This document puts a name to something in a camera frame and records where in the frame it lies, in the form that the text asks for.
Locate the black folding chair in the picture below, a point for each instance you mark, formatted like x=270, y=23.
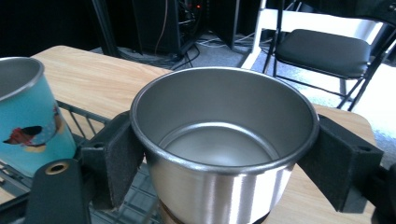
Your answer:
x=323, y=51

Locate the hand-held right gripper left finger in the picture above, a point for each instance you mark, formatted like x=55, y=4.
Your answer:
x=115, y=155

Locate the silver steel cup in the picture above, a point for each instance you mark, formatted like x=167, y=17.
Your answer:
x=218, y=186

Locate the dark equipment cabinet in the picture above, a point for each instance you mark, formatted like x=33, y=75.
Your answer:
x=149, y=25

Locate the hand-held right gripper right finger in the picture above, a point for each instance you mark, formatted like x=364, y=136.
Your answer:
x=339, y=161

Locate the black metal stand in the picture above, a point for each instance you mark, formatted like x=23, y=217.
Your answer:
x=106, y=31

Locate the teal steel cup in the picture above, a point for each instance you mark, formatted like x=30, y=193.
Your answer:
x=28, y=109

